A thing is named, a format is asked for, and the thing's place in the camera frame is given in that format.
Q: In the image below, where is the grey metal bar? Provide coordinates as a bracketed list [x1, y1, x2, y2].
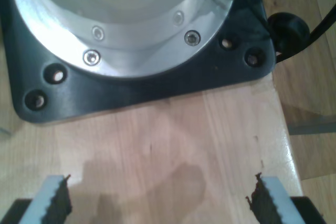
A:
[288, 123, 336, 135]

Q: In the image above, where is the black round-plug cable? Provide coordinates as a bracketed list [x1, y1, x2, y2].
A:
[266, 3, 336, 63]

